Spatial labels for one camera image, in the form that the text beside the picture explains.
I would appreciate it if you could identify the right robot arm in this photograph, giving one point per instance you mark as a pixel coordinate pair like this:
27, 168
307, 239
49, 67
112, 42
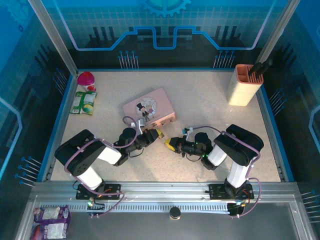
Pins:
240, 152

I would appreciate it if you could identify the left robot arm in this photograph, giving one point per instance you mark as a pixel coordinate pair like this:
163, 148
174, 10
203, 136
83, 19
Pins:
85, 155

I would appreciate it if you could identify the pink tin box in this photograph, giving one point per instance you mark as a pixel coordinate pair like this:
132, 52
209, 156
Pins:
147, 106

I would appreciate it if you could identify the black round knob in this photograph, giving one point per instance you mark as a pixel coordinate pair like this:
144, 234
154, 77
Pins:
175, 213

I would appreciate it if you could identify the green snack packet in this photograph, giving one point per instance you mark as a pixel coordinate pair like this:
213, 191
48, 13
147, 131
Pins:
83, 103

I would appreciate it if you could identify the cream utensil holder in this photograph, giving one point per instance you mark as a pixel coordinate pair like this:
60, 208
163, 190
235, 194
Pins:
243, 91

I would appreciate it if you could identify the bottle with pink cap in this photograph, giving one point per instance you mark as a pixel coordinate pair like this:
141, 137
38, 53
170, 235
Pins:
86, 80

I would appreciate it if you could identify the black utensils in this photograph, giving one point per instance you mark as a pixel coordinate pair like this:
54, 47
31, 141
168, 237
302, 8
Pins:
258, 67

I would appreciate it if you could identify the purple snack packet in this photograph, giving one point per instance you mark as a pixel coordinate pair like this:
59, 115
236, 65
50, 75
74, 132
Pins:
50, 222

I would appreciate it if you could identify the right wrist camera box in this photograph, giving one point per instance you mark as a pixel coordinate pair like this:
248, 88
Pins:
187, 131

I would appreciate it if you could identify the aluminium mounting rail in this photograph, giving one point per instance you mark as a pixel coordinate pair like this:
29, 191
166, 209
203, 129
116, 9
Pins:
162, 187

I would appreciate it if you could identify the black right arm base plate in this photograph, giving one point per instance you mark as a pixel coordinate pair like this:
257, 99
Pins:
217, 191

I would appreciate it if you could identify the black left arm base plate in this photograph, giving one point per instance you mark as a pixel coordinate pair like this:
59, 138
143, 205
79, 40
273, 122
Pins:
112, 191

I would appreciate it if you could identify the aluminium frame post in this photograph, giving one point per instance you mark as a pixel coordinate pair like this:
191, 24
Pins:
55, 40
277, 32

